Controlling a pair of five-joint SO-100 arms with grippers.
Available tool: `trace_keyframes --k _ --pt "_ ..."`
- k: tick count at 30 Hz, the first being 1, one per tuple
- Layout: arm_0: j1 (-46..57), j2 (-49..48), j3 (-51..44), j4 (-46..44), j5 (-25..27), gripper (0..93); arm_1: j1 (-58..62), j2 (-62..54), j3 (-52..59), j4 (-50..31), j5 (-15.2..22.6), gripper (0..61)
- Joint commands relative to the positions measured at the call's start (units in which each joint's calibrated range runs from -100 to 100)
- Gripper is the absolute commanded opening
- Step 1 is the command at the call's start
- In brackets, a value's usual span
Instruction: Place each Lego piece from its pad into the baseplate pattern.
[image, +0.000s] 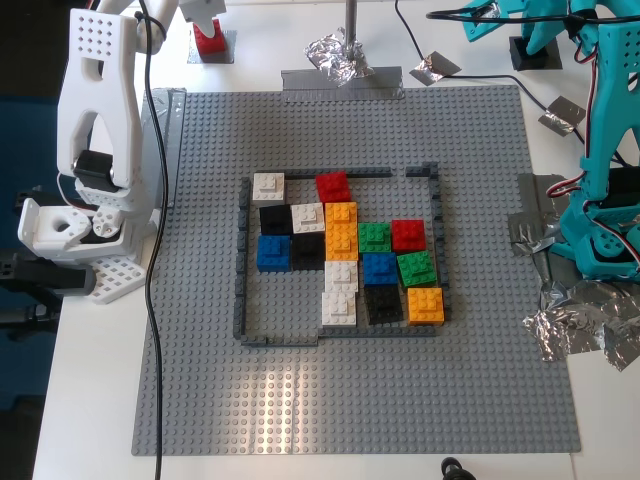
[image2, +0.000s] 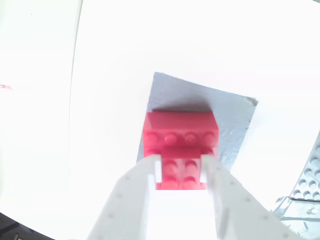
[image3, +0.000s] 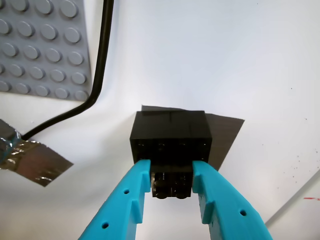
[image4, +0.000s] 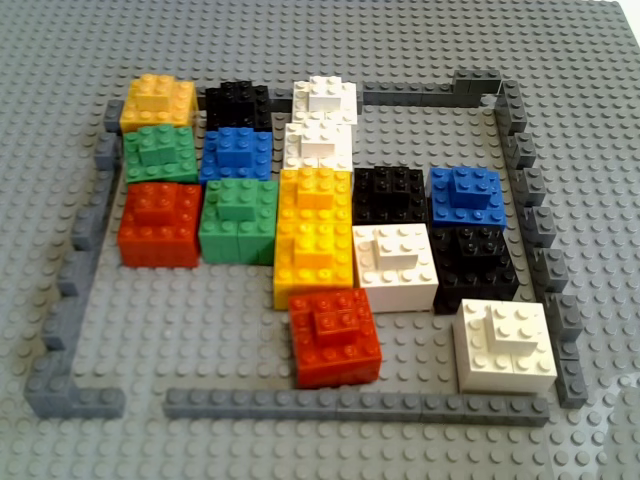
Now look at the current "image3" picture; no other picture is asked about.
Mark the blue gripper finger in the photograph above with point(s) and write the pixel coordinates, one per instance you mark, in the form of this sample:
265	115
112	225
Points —
225	212
117	207

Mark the black lego cube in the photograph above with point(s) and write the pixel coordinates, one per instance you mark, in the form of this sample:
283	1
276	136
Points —
170	130

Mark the dark gray tape square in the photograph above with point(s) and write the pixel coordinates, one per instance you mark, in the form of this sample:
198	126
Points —
225	135

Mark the silver foil tape piece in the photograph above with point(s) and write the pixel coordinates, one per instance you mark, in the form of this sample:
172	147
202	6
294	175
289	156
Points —
37	160

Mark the gray lego baseplate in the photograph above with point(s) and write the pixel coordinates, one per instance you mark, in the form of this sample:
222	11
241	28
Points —
37	50

